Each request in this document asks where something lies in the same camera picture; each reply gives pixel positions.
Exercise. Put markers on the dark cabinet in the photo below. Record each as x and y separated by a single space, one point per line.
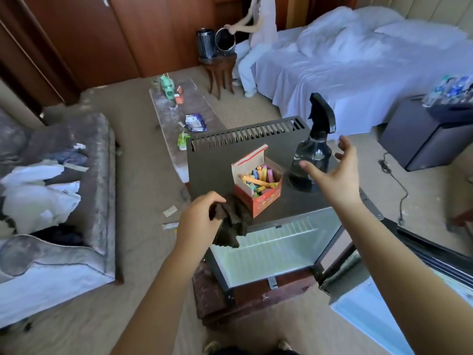
421 136

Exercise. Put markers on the grey upholstered bench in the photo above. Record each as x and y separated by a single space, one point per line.
166 122

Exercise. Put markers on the dark red wooden stand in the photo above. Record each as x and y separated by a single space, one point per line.
251 299

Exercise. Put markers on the small wooden stool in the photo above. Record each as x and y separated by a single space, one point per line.
218 66

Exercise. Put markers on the blue packet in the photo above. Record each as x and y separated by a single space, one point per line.
195 122

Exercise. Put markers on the dark grey cloth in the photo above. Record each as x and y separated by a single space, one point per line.
235 222

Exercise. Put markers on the dark glass spray bottle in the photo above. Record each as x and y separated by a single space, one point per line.
314 155

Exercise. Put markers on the green toy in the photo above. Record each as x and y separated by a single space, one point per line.
168 87

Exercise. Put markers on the grey velvet sofa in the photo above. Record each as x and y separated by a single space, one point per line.
89 188

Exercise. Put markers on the small paper scrap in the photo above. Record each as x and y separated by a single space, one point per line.
170 211

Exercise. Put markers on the white bed pillow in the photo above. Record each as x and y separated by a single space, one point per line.
421 33

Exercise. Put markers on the person's left foot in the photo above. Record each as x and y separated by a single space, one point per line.
211 348

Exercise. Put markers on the person's left hand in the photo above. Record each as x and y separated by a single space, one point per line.
193 229

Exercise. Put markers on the large white garment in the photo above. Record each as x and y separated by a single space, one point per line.
37 207

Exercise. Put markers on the white bed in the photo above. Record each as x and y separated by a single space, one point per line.
347 77

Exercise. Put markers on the orange cardboard chalk box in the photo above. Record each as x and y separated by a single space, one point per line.
262 199

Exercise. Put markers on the paper slip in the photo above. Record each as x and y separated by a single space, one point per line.
75 167

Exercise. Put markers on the person's right foot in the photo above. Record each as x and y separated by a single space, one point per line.
284 347

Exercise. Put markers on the green packet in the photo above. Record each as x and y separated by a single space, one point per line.
183 140

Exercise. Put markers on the black garment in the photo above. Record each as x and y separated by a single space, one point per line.
59 235

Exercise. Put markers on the person's left forearm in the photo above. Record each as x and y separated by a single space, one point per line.
159 307

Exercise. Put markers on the long paper strip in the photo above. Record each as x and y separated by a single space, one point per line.
171 225

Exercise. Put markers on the person's right forearm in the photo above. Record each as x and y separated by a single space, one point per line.
414 284

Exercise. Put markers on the black ribbed bin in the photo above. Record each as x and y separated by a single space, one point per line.
205 44
225 42

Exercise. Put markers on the person's right hand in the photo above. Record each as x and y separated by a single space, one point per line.
341 181

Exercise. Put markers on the small white garment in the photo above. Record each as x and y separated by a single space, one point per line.
33 173

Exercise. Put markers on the person's dark trousers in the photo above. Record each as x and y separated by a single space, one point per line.
247 351

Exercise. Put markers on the person's foot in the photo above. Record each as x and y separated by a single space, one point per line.
284 347
211 348

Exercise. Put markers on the small clear water bottle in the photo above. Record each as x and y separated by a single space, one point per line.
466 85
451 88
433 92

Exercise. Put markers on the grey mini fridge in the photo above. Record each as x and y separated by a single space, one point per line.
214 166

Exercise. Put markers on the grey garment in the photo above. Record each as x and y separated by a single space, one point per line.
68 156

